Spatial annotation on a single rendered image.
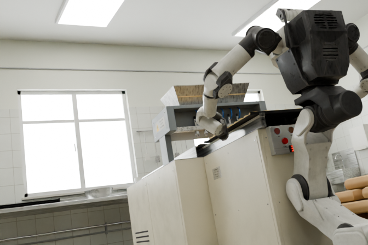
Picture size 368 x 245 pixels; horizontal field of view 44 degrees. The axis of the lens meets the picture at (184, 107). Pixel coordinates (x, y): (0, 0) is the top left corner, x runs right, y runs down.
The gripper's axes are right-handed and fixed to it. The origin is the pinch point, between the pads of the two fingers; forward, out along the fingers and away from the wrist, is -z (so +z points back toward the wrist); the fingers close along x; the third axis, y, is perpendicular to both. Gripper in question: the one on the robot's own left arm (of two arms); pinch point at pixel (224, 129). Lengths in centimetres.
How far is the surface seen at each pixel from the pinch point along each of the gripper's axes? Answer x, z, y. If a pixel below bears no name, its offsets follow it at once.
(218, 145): -3.9, -17.8, 11.4
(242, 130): -3.5, 3.9, -10.6
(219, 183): -25.2, -21.0, 16.1
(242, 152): -14.7, 2.7, -8.0
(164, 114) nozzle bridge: 24, -22, 44
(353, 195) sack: -37, -392, -24
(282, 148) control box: -18.3, 11.0, -30.3
